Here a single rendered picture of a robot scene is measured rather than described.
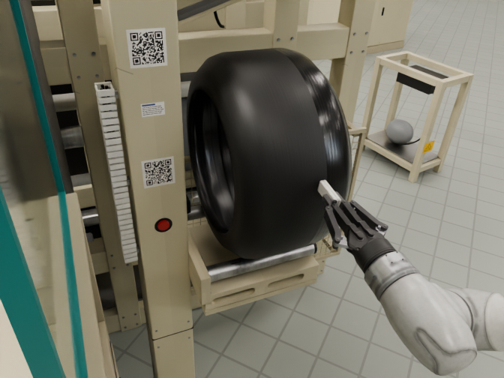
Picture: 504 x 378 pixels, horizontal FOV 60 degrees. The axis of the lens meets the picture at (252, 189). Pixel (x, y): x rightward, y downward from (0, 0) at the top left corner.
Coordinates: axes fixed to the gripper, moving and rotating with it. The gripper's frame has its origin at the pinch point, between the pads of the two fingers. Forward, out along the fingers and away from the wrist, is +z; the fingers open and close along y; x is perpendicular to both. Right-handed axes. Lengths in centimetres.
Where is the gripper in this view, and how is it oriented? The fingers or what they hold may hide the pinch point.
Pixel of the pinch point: (328, 194)
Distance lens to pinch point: 97.3
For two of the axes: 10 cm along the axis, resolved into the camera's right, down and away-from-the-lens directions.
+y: -9.2, 1.9, -3.5
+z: -3.8, -6.4, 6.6
